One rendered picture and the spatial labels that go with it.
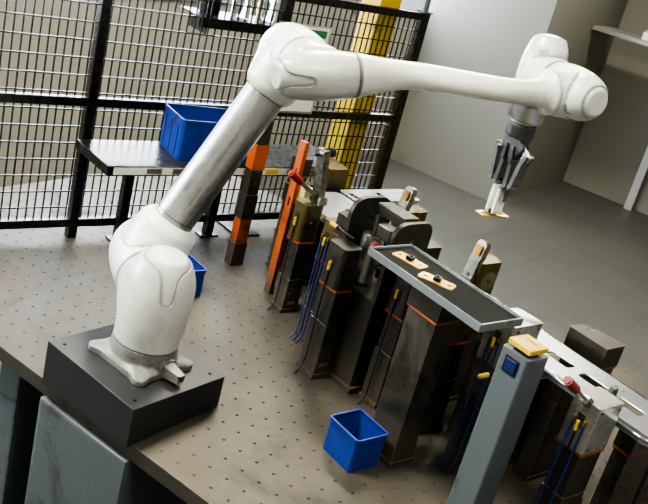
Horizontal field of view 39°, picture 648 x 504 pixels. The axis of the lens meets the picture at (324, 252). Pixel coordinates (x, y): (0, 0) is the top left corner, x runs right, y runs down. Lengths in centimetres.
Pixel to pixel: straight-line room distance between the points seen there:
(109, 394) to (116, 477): 19
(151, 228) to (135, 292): 21
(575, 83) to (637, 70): 607
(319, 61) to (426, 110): 528
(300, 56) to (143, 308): 64
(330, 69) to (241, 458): 88
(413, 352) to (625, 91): 625
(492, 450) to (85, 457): 91
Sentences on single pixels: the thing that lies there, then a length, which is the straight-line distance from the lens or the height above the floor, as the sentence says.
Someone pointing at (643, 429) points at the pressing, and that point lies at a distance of 212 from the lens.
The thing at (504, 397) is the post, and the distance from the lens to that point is 192.
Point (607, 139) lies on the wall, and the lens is 822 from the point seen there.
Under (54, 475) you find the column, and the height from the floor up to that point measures 49.
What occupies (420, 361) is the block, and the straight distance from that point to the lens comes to 206.
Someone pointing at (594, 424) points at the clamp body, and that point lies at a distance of 200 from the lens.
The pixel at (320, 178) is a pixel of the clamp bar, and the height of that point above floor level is 113.
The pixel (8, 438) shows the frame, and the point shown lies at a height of 43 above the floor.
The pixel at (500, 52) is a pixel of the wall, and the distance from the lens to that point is 693.
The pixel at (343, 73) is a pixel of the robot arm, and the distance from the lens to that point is 197.
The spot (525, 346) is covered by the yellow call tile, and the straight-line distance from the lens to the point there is 187.
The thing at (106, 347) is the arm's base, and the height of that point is 83.
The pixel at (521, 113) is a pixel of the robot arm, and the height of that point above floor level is 152.
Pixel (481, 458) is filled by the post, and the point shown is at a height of 89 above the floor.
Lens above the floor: 190
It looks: 22 degrees down
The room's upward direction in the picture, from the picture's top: 15 degrees clockwise
